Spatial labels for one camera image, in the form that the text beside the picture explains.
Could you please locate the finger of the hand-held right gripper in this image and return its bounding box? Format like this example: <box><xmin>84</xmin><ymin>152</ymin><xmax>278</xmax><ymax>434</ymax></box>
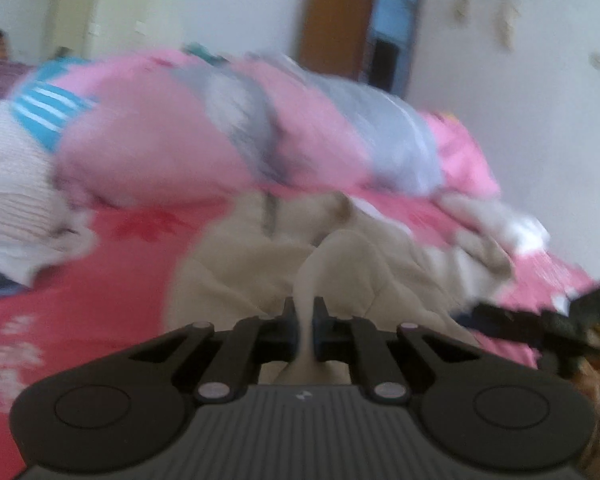
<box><xmin>455</xmin><ymin>301</ymin><xmax>546</xmax><ymax>346</ymax></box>

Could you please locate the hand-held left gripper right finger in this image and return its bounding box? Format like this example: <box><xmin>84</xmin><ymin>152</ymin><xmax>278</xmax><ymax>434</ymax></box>
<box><xmin>312</xmin><ymin>297</ymin><xmax>481</xmax><ymax>406</ymax></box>

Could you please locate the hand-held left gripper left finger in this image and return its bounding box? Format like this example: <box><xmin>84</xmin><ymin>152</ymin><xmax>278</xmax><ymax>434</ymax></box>
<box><xmin>130</xmin><ymin>297</ymin><xmax>299</xmax><ymax>406</ymax></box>

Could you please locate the beige jacket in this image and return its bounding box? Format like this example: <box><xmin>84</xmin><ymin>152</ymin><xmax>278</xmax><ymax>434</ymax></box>
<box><xmin>165</xmin><ymin>192</ymin><xmax>518</xmax><ymax>386</ymax></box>

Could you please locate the white fluffy garment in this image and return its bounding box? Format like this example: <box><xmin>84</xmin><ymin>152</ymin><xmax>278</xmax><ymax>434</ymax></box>
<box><xmin>440</xmin><ymin>195</ymin><xmax>551</xmax><ymax>256</ymax></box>

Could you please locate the pink grey floral quilt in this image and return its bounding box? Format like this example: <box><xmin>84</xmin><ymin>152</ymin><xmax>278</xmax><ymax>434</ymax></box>
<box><xmin>55</xmin><ymin>47</ymin><xmax>503</xmax><ymax>206</ymax></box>

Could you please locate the dark blue cloth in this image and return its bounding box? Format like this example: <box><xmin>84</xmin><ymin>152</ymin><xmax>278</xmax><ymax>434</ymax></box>
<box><xmin>0</xmin><ymin>272</ymin><xmax>31</xmax><ymax>302</ymax></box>

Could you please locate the brown wooden door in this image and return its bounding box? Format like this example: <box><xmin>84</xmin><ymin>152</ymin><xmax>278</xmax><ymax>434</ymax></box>
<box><xmin>300</xmin><ymin>0</ymin><xmax>376</xmax><ymax>86</ymax></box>

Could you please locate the white brown checked blanket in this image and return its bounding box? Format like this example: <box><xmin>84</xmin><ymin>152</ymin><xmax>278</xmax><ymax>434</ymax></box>
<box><xmin>0</xmin><ymin>100</ymin><xmax>96</xmax><ymax>281</ymax></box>

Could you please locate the turquoise striped cloth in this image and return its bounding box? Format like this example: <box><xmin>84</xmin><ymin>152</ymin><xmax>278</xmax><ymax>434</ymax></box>
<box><xmin>10</xmin><ymin>57</ymin><xmax>98</xmax><ymax>153</ymax></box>

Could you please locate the cream wardrobe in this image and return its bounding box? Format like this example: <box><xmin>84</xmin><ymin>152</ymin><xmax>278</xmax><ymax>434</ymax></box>
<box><xmin>45</xmin><ymin>0</ymin><xmax>113</xmax><ymax>56</ymax></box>

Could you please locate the wall hook rack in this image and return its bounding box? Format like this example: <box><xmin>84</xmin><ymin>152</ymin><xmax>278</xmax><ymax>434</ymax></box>
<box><xmin>452</xmin><ymin>0</ymin><xmax>523</xmax><ymax>52</ymax></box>

